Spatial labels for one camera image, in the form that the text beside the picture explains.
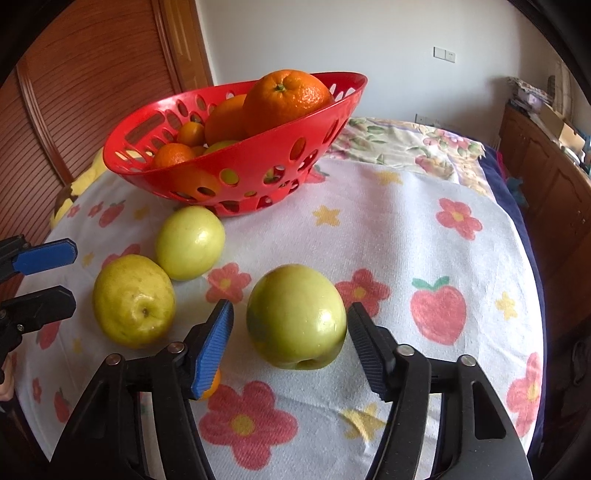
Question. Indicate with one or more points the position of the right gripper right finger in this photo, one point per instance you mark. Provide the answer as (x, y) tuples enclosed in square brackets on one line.
[(476, 438)]

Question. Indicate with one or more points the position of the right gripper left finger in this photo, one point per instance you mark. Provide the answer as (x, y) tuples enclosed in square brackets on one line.
[(103, 438)]

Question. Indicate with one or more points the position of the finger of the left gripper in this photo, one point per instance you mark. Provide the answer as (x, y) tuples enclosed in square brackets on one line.
[(18, 256), (30, 312)]

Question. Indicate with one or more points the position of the yellow-green pear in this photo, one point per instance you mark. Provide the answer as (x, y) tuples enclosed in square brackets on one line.
[(133, 302)]

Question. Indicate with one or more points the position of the green apple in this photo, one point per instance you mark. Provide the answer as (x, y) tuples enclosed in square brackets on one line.
[(296, 319), (189, 243)]

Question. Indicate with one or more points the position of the small tangerine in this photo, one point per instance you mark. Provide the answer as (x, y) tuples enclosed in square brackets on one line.
[(172, 154), (191, 134), (213, 387)]

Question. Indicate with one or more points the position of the large orange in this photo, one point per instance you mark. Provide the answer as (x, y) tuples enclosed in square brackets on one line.
[(280, 97), (226, 121)]

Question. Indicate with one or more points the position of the person's hand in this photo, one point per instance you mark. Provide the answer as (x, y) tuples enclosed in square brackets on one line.
[(7, 386)]

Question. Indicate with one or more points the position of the white floral fruit-print cloth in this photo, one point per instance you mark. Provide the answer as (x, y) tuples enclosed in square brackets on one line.
[(440, 265)]

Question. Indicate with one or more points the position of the red perforated plastic basket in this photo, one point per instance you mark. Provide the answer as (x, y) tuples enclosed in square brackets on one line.
[(245, 177)]

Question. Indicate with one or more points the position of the wooden louvered wardrobe door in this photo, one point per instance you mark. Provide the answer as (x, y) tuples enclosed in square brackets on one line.
[(95, 63)]

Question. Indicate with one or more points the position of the brown wooden cabinet row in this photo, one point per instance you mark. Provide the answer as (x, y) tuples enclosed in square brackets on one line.
[(557, 218)]

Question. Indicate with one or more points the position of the floral patterned bed quilt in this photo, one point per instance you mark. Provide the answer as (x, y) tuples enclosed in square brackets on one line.
[(428, 150)]

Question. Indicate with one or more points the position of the cardboard box on cabinet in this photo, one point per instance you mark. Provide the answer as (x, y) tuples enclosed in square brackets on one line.
[(560, 129)]

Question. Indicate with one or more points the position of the white wall socket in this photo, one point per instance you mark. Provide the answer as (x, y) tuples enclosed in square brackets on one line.
[(427, 121)]

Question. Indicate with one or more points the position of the white wall switch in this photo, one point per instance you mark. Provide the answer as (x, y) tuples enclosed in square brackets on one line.
[(444, 54)]

